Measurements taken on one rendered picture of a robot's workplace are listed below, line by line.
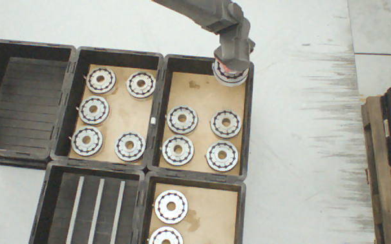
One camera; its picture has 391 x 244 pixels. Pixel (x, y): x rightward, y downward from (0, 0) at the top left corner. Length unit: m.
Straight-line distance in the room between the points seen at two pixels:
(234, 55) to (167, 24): 0.76
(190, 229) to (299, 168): 0.46
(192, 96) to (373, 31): 1.61
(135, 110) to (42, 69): 0.39
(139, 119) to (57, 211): 0.39
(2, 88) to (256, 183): 0.97
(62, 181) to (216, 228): 0.52
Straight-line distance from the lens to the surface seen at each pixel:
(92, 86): 1.32
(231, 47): 0.88
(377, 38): 2.62
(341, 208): 1.40
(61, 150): 1.24
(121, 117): 1.29
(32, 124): 1.38
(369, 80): 2.45
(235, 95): 1.29
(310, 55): 1.57
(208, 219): 1.18
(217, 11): 0.83
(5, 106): 1.45
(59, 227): 1.26
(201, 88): 1.30
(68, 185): 1.27
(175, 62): 1.27
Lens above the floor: 2.01
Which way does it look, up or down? 70 degrees down
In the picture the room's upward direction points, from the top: 3 degrees counter-clockwise
